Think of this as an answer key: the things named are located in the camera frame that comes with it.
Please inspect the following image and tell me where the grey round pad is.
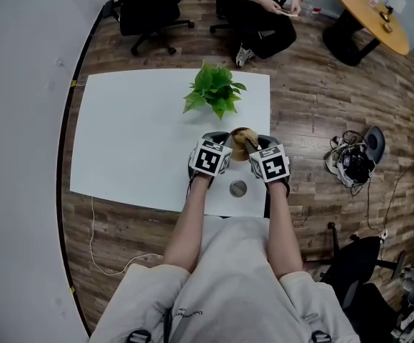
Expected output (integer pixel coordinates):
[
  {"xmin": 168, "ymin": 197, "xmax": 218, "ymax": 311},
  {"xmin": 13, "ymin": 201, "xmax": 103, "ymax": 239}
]
[{"xmin": 365, "ymin": 124, "xmax": 386, "ymax": 165}]

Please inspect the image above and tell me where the round wooden table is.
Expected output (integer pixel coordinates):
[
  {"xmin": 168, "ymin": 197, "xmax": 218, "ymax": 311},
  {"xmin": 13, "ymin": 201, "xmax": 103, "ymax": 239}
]
[{"xmin": 322, "ymin": 0, "xmax": 411, "ymax": 67}]

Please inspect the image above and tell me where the person's right forearm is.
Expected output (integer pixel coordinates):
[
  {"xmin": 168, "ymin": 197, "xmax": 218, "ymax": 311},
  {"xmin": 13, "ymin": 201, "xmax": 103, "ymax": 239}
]
[{"xmin": 266, "ymin": 181, "xmax": 305, "ymax": 280}]

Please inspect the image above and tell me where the wooden bowl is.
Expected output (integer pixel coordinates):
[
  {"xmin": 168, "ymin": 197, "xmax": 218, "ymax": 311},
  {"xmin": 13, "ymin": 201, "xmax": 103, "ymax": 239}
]
[{"xmin": 228, "ymin": 126, "xmax": 259, "ymax": 162}]

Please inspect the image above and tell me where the pile of cables and devices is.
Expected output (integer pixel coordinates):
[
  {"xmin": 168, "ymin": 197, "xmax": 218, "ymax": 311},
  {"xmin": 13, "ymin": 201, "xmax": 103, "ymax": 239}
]
[{"xmin": 323, "ymin": 129, "xmax": 376, "ymax": 196}]

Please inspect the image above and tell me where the tan scrubbing sponge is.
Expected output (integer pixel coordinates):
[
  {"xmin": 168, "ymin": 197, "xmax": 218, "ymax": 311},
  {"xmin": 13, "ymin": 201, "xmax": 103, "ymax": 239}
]
[{"xmin": 232, "ymin": 128, "xmax": 260, "ymax": 147}]

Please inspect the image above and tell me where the person's light grey shirt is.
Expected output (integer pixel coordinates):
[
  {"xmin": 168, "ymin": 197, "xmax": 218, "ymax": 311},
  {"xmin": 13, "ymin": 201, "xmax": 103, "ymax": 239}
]
[{"xmin": 89, "ymin": 215, "xmax": 361, "ymax": 343}]

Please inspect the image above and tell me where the white cable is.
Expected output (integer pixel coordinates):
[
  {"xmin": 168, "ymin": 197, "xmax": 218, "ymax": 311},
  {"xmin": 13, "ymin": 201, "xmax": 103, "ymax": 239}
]
[{"xmin": 88, "ymin": 195, "xmax": 165, "ymax": 277}]

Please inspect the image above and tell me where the person's left forearm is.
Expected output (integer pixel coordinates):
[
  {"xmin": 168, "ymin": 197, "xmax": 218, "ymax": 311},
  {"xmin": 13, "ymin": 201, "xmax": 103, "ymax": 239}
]
[{"xmin": 162, "ymin": 175, "xmax": 215, "ymax": 274}]

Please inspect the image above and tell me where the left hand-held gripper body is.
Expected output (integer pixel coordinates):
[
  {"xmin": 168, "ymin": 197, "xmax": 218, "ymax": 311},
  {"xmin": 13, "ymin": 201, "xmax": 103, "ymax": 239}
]
[{"xmin": 187, "ymin": 131, "xmax": 233, "ymax": 189}]

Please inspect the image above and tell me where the green potted plant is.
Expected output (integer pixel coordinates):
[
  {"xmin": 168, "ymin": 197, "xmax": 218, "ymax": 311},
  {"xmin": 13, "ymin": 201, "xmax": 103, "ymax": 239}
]
[{"xmin": 182, "ymin": 59, "xmax": 248, "ymax": 121}]

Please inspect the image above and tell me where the clear plastic water jug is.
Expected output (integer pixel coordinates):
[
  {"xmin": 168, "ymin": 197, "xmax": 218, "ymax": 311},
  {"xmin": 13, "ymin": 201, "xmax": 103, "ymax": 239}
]
[{"xmin": 301, "ymin": 0, "xmax": 330, "ymax": 18}]

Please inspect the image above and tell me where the white rectangular table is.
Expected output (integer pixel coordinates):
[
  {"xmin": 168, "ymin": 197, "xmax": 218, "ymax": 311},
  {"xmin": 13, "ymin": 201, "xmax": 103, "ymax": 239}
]
[{"xmin": 69, "ymin": 68, "xmax": 271, "ymax": 218}]

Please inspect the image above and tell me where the round metal desk grommet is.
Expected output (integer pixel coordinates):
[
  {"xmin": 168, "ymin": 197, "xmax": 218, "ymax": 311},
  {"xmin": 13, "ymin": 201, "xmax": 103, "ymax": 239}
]
[{"xmin": 228, "ymin": 179, "xmax": 248, "ymax": 197}]

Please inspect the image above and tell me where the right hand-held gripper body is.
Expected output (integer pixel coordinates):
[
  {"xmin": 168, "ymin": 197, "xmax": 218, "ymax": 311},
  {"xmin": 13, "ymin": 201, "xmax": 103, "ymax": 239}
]
[{"xmin": 248, "ymin": 134, "xmax": 291, "ymax": 192}]

